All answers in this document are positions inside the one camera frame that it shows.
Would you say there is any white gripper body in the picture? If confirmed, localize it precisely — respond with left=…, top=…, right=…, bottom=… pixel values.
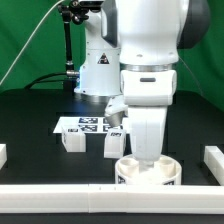
left=121, top=70, right=177, bottom=166

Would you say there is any white round stool seat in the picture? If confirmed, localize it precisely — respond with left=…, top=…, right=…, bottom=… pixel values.
left=115, top=155, right=182, bottom=186

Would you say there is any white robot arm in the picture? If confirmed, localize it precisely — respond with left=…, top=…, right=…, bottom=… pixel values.
left=72, top=0, right=210, bottom=165

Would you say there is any white marker sheet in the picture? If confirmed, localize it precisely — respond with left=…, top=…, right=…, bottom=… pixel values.
left=52, top=116, right=133, bottom=135

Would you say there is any white left side block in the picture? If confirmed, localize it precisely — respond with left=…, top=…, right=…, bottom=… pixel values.
left=0, top=144, right=7, bottom=170

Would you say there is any black cable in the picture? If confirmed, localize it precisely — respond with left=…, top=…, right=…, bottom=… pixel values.
left=23, top=71, right=81, bottom=90

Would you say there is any white right side rail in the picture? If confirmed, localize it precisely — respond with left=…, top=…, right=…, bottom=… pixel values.
left=204, top=146, right=224, bottom=186

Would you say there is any white rail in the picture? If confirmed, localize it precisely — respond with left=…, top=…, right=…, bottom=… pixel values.
left=204, top=146, right=224, bottom=186
left=0, top=184, right=224, bottom=214

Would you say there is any black camera stand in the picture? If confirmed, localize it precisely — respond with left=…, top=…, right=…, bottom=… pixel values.
left=57, top=0, right=104, bottom=91

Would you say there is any white cable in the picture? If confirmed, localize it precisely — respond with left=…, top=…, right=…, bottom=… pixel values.
left=0, top=0, right=66, bottom=86

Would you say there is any white front rail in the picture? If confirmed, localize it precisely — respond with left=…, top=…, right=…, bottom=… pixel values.
left=0, top=184, right=224, bottom=214

